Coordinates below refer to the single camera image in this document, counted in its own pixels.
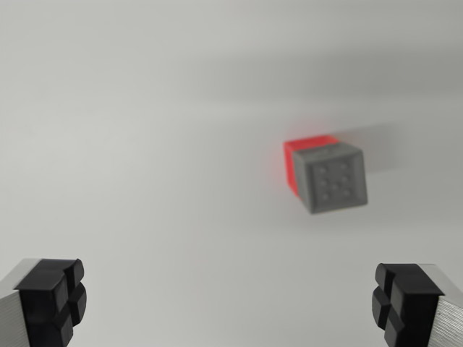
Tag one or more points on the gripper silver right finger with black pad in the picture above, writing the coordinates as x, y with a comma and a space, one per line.
412, 307

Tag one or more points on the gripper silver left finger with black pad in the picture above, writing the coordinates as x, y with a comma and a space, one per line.
43, 307

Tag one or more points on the grey dice cube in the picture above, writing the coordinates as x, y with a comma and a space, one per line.
334, 179

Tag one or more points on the red dice cube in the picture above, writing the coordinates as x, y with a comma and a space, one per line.
291, 166

